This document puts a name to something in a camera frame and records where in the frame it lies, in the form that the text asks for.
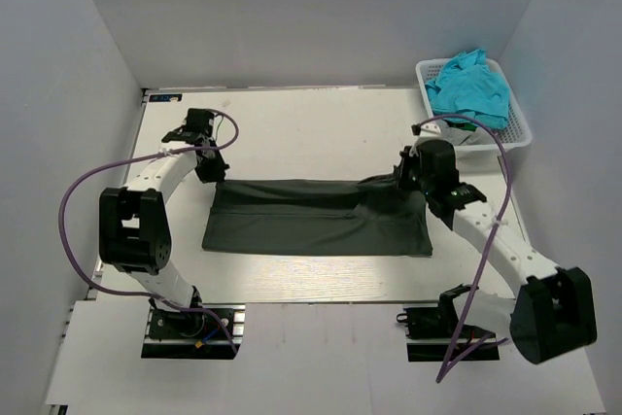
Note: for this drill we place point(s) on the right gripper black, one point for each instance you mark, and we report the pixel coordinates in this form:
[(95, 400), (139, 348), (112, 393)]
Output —
[(409, 156)]

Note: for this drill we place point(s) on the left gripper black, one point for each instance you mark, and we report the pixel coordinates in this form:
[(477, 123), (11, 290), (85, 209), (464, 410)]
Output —
[(216, 174)]

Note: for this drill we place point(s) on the dark grey t shirt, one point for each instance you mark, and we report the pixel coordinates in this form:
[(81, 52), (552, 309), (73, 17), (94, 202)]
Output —
[(312, 218)]

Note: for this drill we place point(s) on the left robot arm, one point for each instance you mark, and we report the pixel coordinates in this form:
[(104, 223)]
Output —
[(134, 232)]

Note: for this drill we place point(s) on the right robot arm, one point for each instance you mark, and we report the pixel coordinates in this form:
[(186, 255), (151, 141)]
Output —
[(552, 309)]

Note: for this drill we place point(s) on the light grey t shirt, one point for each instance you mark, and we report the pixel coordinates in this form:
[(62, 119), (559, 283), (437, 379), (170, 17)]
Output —
[(464, 137)]

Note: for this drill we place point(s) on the turquoise t shirt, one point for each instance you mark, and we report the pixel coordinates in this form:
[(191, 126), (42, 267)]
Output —
[(467, 86)]

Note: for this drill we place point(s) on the blue table label sticker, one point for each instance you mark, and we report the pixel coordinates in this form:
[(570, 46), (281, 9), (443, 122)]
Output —
[(166, 97)]

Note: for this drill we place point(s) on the white plastic basket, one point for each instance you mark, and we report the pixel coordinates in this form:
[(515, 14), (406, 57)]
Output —
[(516, 135)]

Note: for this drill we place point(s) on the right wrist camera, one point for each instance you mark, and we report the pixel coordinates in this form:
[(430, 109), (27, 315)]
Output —
[(426, 130)]

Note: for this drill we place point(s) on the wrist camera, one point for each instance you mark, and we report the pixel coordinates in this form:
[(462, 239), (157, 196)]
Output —
[(426, 130), (196, 130)]

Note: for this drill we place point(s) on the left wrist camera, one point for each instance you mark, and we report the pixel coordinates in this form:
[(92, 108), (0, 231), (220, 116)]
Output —
[(196, 130)]

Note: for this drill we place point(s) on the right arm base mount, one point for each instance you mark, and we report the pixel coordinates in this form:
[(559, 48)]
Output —
[(427, 338)]

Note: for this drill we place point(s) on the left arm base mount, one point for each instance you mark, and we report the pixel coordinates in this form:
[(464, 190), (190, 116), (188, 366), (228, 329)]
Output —
[(172, 335)]

